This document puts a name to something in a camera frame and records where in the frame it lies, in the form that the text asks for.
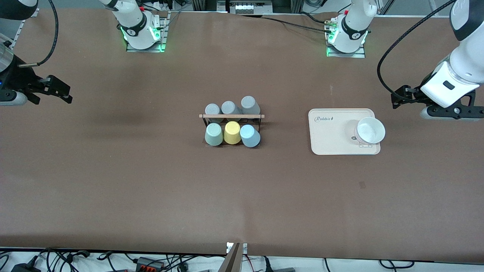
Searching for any light blue plastic cup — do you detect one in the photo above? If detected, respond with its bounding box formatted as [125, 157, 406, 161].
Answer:
[240, 124, 261, 148]

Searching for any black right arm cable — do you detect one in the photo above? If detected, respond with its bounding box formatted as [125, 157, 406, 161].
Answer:
[17, 0, 59, 68]

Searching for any black wire cup rack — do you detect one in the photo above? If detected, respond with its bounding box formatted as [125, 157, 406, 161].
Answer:
[199, 113, 265, 147]

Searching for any pale green plastic cup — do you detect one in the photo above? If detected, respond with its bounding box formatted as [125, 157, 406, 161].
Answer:
[205, 123, 224, 147]

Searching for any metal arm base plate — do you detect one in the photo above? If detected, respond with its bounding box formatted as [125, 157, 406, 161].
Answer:
[326, 17, 366, 58]
[126, 11, 170, 53]

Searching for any white rack device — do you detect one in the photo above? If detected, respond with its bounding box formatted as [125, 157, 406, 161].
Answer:
[229, 0, 273, 15]

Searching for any black table cable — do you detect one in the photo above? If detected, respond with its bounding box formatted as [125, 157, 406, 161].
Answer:
[236, 14, 330, 33]

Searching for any white power strip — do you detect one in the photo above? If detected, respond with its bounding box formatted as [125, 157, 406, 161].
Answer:
[149, 0, 176, 12]

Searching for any wooden post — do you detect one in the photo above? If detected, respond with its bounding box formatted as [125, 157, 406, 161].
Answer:
[219, 243, 241, 272]

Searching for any black orange connector block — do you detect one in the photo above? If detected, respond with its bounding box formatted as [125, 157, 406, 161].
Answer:
[135, 257, 166, 272]

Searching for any white bowl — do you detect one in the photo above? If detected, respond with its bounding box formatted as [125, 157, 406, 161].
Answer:
[354, 117, 386, 145]

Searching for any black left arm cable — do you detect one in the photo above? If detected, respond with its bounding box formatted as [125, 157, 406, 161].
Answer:
[377, 0, 458, 103]

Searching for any cream rabbit print tray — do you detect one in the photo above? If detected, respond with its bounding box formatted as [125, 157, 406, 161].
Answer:
[308, 108, 381, 156]

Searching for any yellow plastic cup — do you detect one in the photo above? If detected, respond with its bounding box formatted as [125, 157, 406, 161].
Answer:
[223, 121, 242, 145]

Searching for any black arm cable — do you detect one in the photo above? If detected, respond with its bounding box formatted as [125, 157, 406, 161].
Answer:
[17, 0, 59, 68]
[377, 0, 458, 103]

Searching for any black power adapter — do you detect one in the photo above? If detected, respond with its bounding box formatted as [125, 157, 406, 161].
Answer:
[11, 262, 41, 272]

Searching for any white marker tag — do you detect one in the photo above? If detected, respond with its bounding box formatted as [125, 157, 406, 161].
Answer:
[226, 242, 248, 254]

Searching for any grey plastic cup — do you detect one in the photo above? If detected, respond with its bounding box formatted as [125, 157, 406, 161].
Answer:
[221, 100, 243, 122]
[205, 104, 222, 124]
[241, 96, 261, 116]

